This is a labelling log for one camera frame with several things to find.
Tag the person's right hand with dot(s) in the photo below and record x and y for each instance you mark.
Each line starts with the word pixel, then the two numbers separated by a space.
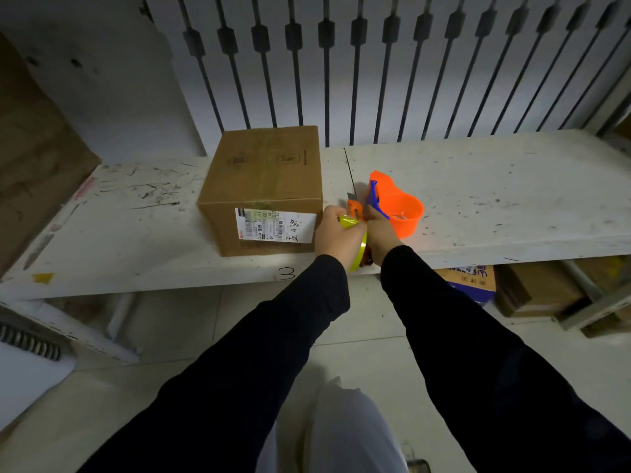
pixel 380 238

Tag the person's left hand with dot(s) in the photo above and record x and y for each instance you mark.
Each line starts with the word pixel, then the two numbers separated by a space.
pixel 335 238

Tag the person's left fingers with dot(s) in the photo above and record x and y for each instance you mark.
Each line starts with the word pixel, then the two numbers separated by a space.
pixel 334 212

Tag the person's right fingers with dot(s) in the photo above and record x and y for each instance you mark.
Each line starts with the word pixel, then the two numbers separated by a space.
pixel 373 215

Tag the yellow-green tape roll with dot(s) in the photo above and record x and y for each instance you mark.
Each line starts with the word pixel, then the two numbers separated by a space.
pixel 361 251

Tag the person's right forearm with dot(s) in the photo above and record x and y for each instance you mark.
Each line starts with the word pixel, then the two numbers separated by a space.
pixel 483 369

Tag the person's left forearm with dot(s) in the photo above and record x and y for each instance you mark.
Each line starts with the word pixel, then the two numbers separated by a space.
pixel 256 369

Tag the orange and blue tape dispenser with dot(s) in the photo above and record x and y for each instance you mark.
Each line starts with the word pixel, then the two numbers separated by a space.
pixel 399 204

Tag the white shipping label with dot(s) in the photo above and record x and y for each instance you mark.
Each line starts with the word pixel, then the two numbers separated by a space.
pixel 273 225

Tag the tan and blue printed box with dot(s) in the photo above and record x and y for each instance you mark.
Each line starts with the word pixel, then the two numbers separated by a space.
pixel 471 281

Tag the black metal bar railing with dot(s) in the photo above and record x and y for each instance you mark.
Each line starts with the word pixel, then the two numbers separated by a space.
pixel 389 59

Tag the dark brown cardboard box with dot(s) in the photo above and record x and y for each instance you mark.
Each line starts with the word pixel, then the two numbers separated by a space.
pixel 537 288

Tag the person's white trousers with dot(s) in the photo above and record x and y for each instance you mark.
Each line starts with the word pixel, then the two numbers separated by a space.
pixel 345 428

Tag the grey metal table brace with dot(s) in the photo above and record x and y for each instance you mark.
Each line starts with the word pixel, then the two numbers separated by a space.
pixel 594 302

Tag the small yellow sticker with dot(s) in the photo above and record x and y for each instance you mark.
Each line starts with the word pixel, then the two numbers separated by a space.
pixel 43 278

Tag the large brown cardboard sheet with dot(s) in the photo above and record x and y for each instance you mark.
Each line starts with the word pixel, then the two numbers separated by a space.
pixel 34 157

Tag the white board with black spiral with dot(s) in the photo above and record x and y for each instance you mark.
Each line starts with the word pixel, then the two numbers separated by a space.
pixel 27 374

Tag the white table leg frame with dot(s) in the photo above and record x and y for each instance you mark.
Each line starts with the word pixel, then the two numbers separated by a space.
pixel 88 325

